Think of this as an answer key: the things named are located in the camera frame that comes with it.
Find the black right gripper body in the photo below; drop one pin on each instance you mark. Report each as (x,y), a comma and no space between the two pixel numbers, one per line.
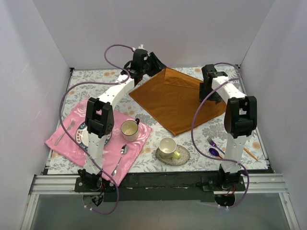
(210,95)

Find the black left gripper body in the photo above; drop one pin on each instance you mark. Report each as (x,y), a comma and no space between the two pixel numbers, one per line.
(154,63)

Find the orange-brown cloth napkin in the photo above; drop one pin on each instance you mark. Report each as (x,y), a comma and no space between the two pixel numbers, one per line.
(171,98)

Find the purple fork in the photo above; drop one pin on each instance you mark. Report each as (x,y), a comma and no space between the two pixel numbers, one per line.
(212,143)

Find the orange plastic utensil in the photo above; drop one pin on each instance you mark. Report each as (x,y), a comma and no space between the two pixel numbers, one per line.
(250,154)

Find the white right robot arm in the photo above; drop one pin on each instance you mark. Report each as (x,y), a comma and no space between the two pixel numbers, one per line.
(240,120)

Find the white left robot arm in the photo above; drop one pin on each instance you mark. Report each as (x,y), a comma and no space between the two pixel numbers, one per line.
(99,117)

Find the floral patterned tablecloth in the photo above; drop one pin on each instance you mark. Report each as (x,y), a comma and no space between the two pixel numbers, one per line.
(154,126)

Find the purple spoon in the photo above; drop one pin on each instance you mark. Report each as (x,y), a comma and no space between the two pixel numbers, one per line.
(215,152)

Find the pale green teacup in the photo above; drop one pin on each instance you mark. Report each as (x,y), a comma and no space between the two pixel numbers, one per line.
(168,148)

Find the woven round saucer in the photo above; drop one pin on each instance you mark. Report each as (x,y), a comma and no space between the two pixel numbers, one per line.
(185,156)

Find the silver spoon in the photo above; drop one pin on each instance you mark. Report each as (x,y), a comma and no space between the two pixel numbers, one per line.
(123,152)

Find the pink floral placemat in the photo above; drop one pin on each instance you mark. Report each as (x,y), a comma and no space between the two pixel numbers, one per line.
(67,148)

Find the silver fork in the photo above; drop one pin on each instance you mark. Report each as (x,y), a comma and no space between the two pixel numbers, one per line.
(68,128)

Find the white plate green rim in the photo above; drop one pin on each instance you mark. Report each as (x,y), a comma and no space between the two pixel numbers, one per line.
(81,136)

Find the cream mug black handle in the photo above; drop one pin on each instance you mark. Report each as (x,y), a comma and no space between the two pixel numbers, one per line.
(130,129)

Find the aluminium frame rail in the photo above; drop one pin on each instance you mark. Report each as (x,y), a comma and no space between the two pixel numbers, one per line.
(160,201)

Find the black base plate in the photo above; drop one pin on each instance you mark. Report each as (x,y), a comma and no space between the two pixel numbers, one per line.
(158,186)

